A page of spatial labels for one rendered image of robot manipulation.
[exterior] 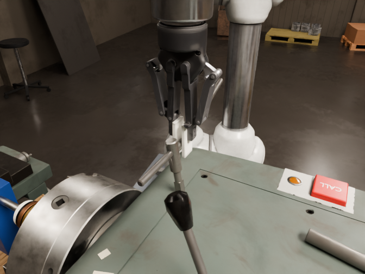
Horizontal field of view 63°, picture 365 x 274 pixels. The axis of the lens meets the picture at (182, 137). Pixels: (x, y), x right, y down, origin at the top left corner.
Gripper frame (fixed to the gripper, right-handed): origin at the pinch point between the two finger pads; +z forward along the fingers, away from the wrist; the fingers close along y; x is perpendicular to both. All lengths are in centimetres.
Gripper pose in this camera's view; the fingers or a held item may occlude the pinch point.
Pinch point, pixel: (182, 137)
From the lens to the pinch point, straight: 54.5
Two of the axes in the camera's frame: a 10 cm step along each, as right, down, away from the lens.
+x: -4.7, 4.7, -7.5
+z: 0.0, 8.5, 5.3
